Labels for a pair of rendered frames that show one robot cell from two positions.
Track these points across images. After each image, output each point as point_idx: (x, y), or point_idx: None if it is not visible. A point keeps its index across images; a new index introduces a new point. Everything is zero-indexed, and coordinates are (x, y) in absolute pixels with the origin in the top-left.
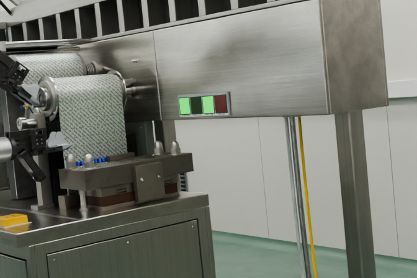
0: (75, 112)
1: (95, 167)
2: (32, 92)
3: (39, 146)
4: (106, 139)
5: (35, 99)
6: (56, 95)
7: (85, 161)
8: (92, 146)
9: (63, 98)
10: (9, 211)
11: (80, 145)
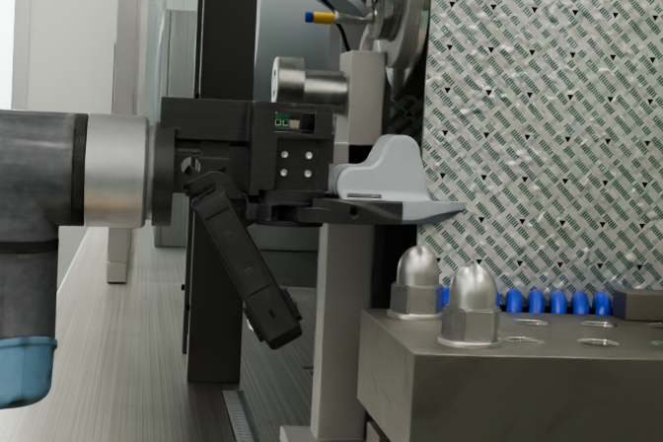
0: (506, 64)
1: (494, 346)
2: None
3: (292, 184)
4: (639, 211)
5: None
6: None
7: (451, 303)
8: (565, 231)
9: None
10: (197, 431)
11: (504, 217)
